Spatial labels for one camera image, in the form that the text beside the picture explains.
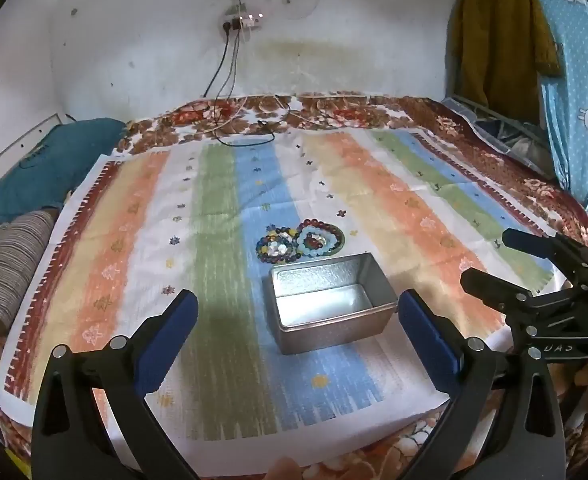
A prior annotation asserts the blue polka dot cloth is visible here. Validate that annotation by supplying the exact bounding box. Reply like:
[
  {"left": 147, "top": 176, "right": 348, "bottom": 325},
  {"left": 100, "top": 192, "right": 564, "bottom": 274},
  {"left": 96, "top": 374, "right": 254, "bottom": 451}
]
[{"left": 516, "top": 0, "right": 588, "bottom": 213}]

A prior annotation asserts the grey striped pillow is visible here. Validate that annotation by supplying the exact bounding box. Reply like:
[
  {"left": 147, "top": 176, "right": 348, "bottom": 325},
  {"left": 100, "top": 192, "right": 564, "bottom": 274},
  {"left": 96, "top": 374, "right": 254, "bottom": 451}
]
[{"left": 0, "top": 209, "right": 60, "bottom": 333}]

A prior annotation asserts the white shell bead bracelet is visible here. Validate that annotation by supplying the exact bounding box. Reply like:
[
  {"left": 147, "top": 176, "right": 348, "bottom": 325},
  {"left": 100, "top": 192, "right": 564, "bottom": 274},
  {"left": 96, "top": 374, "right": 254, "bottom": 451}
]
[{"left": 266, "top": 237, "right": 293, "bottom": 260}]

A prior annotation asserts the green jade bangle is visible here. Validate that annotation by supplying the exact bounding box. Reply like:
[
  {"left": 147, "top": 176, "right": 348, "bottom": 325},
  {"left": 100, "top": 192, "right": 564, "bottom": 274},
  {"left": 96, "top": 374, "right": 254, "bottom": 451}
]
[{"left": 299, "top": 220, "right": 346, "bottom": 258}]

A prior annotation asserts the teal pillow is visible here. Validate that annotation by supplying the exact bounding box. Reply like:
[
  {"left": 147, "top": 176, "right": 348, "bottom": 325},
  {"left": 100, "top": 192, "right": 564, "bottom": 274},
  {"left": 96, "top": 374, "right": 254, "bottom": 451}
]
[{"left": 0, "top": 117, "right": 127, "bottom": 223}]

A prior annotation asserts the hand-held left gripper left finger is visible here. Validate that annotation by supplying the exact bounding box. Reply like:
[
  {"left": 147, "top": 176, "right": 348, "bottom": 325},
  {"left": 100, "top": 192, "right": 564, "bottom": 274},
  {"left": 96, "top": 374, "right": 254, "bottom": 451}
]
[{"left": 32, "top": 289, "right": 199, "bottom": 480}]

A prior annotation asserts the silver metal tin box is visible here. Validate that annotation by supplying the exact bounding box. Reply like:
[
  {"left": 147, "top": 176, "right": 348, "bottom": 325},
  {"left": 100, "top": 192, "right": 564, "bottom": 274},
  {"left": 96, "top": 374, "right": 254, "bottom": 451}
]
[{"left": 268, "top": 253, "right": 399, "bottom": 356}]

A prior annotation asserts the yellow brown bead bracelet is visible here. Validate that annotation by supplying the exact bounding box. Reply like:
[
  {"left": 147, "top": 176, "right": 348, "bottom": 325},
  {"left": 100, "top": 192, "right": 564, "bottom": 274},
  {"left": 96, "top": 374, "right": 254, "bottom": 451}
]
[{"left": 255, "top": 227, "right": 301, "bottom": 265}]

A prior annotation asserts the striped pastel cloth mat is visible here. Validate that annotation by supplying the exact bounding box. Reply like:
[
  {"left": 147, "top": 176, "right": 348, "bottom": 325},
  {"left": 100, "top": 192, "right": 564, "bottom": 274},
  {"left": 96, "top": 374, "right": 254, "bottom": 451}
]
[{"left": 0, "top": 125, "right": 557, "bottom": 443}]

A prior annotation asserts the light blue bead bracelet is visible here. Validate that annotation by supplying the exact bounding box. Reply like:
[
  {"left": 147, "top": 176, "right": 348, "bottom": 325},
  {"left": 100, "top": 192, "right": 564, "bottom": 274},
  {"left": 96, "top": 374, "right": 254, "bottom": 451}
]
[{"left": 293, "top": 227, "right": 335, "bottom": 259}]

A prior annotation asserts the white power strip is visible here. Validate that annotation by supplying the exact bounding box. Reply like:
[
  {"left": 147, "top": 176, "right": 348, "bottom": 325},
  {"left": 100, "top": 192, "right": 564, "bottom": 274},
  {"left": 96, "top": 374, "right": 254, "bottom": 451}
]
[{"left": 219, "top": 12, "right": 265, "bottom": 34}]

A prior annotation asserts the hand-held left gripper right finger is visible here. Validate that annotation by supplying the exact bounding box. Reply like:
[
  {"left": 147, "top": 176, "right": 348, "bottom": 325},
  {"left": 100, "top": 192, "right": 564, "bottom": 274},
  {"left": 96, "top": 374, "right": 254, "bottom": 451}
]
[{"left": 396, "top": 289, "right": 567, "bottom": 480}]

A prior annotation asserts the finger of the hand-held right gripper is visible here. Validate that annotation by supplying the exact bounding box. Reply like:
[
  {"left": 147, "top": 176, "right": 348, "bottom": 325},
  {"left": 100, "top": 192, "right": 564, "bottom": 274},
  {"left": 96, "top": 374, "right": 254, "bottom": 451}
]
[
  {"left": 460, "top": 268, "right": 537, "bottom": 317},
  {"left": 502, "top": 228, "right": 588, "bottom": 272}
]

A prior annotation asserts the mustard yellow garment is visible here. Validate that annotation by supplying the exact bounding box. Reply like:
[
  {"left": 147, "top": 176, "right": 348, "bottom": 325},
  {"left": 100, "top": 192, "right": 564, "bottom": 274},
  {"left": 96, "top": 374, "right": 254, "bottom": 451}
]
[{"left": 448, "top": 0, "right": 564, "bottom": 126}]

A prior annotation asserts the black cable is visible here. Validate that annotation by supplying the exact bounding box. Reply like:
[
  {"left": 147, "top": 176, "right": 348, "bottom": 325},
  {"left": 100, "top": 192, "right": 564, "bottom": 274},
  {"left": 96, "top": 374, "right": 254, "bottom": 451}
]
[{"left": 203, "top": 0, "right": 276, "bottom": 147}]

